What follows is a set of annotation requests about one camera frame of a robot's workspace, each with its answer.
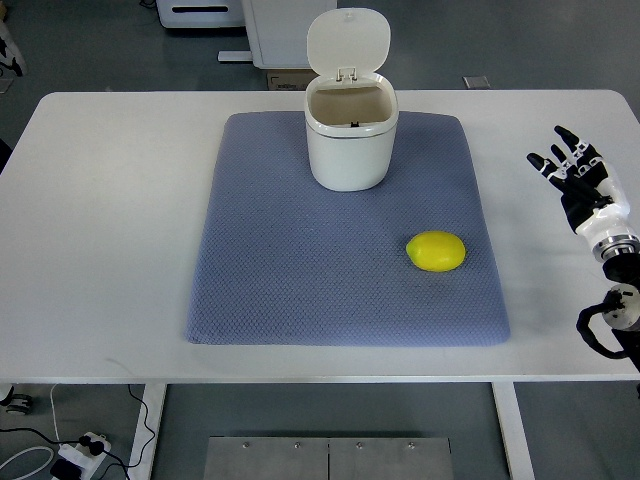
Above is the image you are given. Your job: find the grey floor socket plate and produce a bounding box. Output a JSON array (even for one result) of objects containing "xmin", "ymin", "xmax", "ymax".
[{"xmin": 462, "ymin": 76, "xmax": 491, "ymax": 90}]

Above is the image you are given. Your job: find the black power cable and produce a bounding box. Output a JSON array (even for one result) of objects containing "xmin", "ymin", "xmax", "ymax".
[{"xmin": 0, "ymin": 383, "xmax": 157, "ymax": 480}]

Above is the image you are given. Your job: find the white right table leg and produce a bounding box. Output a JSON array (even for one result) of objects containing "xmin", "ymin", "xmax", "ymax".
[{"xmin": 491, "ymin": 382, "xmax": 535, "ymax": 480}]

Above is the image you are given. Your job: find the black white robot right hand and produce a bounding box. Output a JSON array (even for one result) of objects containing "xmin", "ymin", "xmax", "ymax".
[{"xmin": 527, "ymin": 125, "xmax": 639, "ymax": 262}]

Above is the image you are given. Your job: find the cardboard box behind table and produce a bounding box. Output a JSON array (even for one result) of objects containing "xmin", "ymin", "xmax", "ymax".
[{"xmin": 266, "ymin": 69, "xmax": 317, "ymax": 91}]

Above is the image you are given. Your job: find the white left table leg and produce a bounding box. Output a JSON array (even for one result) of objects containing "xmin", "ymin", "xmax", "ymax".
[{"xmin": 127, "ymin": 383, "xmax": 167, "ymax": 480}]

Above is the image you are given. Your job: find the white cabinet in background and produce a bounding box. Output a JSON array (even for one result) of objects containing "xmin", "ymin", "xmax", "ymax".
[{"xmin": 217, "ymin": 0, "xmax": 337, "ymax": 70}]

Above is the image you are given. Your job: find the white trash bin with lid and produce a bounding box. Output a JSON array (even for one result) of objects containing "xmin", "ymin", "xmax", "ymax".
[{"xmin": 304, "ymin": 8, "xmax": 399, "ymax": 192}]

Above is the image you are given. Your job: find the grey metal floor plate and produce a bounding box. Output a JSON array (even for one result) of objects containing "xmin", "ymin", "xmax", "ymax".
[{"xmin": 204, "ymin": 437, "xmax": 454, "ymax": 479}]

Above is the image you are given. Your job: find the white table leg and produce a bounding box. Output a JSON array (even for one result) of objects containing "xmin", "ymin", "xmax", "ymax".
[
  {"xmin": 491, "ymin": 382, "xmax": 535, "ymax": 480},
  {"xmin": 127, "ymin": 383, "xmax": 167, "ymax": 480}
]

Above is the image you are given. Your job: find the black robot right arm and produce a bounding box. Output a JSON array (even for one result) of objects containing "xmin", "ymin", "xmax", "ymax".
[{"xmin": 576, "ymin": 234, "xmax": 639, "ymax": 369}]

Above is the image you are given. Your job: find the black white object top left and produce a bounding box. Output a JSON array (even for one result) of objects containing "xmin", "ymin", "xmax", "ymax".
[{"xmin": 0, "ymin": 20, "xmax": 28, "ymax": 77}]

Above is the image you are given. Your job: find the white cable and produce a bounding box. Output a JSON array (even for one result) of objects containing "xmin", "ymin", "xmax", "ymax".
[{"xmin": 0, "ymin": 383, "xmax": 64, "ymax": 480}]

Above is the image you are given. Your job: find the yellow lemon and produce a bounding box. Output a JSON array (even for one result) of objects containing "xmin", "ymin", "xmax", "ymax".
[{"xmin": 405, "ymin": 231, "xmax": 466, "ymax": 272}]

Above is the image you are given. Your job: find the blue-grey textured mat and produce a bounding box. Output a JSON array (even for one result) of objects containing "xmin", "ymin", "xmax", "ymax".
[{"xmin": 185, "ymin": 111, "xmax": 510, "ymax": 347}]

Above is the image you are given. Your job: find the white appliance with black slot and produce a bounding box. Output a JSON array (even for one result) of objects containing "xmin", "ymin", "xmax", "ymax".
[{"xmin": 156, "ymin": 0, "xmax": 245, "ymax": 29}]

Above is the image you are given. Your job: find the white power strip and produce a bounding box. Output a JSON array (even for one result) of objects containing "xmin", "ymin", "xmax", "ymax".
[{"xmin": 50, "ymin": 432, "xmax": 111, "ymax": 480}]

